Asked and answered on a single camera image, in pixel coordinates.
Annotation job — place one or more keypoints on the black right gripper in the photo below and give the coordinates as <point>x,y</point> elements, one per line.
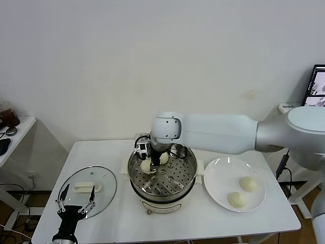
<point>158,151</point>

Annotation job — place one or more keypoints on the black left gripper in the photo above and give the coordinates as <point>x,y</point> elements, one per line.
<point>68,216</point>

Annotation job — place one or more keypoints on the white steamed baozi bun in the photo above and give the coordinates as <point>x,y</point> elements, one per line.
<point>248,184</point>
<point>237,200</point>
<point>165,158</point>
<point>145,166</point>

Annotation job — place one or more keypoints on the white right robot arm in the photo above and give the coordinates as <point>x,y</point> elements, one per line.
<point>215,132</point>

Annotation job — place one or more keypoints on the steel perforated steamer basket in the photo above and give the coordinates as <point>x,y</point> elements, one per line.
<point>182,183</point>

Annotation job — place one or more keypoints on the white electric cooking pot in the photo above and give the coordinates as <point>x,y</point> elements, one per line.
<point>165,207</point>

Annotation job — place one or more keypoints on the white round plate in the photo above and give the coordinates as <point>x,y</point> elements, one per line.
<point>221,178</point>

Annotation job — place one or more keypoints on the white side desk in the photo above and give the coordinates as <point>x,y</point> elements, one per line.
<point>23,127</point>

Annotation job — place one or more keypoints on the black computer mouse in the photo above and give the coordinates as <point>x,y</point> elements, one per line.
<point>4,147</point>

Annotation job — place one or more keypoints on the small grey round disc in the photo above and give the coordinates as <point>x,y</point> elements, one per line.
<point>12,131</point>

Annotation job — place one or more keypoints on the plastic iced coffee cup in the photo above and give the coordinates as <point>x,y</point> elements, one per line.
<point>10,117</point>

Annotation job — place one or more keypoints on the dark grey open laptop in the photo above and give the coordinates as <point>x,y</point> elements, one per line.
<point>317,86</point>

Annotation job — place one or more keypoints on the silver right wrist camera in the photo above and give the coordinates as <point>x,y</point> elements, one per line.
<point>142,146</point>

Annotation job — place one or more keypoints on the white wall socket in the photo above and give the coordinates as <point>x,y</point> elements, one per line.
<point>32,175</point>

